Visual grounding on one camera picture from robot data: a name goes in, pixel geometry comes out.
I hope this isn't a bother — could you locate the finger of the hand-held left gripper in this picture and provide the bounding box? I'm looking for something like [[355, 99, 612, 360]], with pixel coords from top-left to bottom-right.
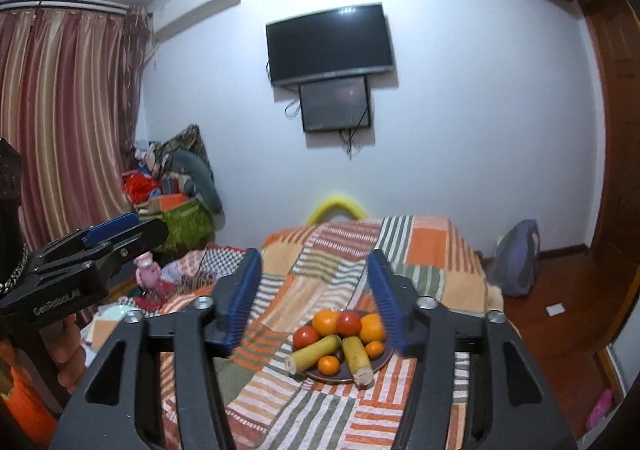
[[32, 219, 170, 281], [30, 211, 142, 266]]

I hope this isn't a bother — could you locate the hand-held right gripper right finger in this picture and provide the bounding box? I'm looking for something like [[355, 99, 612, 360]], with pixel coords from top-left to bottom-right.
[[367, 249, 581, 450]]

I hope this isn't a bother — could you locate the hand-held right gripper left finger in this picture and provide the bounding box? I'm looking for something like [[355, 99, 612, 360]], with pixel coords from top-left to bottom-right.
[[47, 249, 263, 450]]

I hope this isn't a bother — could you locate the red tomato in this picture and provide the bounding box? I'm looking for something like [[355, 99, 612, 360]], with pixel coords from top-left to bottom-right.
[[293, 326, 321, 350], [336, 311, 362, 337]]

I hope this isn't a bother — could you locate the yellow corn cob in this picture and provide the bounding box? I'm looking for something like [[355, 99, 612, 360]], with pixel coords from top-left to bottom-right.
[[286, 334, 343, 374], [341, 335, 375, 389]]

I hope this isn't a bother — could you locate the purple ceramic plate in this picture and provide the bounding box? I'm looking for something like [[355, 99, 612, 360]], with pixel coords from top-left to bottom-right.
[[300, 310, 396, 385]]

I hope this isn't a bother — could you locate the person's left forearm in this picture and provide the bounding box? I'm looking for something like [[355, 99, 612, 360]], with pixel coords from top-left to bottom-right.
[[0, 337, 58, 448]]

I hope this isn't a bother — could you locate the person's left hand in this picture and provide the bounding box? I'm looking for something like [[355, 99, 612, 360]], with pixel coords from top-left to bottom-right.
[[42, 315, 87, 393]]

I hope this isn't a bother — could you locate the large orange with sticker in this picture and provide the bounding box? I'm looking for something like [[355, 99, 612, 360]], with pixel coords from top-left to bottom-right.
[[358, 313, 386, 344]]

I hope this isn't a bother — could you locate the pink toy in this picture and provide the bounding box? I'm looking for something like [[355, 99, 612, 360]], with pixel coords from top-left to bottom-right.
[[135, 251, 162, 301]]

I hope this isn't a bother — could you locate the orange box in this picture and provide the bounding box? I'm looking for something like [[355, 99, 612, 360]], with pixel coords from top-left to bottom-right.
[[150, 194, 193, 211]]

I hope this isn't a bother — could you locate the checkered cloth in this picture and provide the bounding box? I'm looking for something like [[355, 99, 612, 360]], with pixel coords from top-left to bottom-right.
[[160, 244, 251, 301]]

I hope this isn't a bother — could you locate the red plastic bag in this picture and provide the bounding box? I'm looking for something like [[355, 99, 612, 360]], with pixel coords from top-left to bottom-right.
[[122, 170, 161, 203]]

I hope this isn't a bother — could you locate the striped patchwork blanket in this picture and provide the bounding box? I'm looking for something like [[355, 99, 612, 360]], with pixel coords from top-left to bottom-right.
[[155, 215, 506, 450]]

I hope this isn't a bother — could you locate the patterned dark cushion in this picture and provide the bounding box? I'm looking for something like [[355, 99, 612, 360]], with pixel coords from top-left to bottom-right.
[[150, 124, 216, 181]]

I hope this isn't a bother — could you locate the yellow foam tube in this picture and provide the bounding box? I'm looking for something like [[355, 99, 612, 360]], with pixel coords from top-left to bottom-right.
[[305, 195, 368, 226]]

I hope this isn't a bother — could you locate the striped red curtain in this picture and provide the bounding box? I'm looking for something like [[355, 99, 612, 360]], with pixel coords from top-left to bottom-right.
[[0, 5, 151, 251]]

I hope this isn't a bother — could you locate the grey blue backpack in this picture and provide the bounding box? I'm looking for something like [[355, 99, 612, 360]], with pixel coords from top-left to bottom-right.
[[485, 219, 541, 298]]

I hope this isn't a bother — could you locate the pink slipper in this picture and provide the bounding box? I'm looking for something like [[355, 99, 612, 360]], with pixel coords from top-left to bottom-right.
[[587, 389, 615, 431]]

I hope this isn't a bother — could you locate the white air conditioner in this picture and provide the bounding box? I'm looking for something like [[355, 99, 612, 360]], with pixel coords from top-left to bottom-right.
[[150, 0, 241, 38]]

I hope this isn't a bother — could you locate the brown wooden door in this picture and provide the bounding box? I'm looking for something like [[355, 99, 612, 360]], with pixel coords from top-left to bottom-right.
[[582, 0, 640, 381]]

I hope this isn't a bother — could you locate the black hanging cable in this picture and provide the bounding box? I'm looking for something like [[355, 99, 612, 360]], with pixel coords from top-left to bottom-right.
[[340, 127, 363, 158]]

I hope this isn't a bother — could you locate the white curtain rail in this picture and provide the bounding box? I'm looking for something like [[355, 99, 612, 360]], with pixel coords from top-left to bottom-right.
[[0, 0, 131, 15]]

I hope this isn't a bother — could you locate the black wall television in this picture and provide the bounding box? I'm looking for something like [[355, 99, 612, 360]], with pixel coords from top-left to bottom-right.
[[265, 3, 398, 87]]

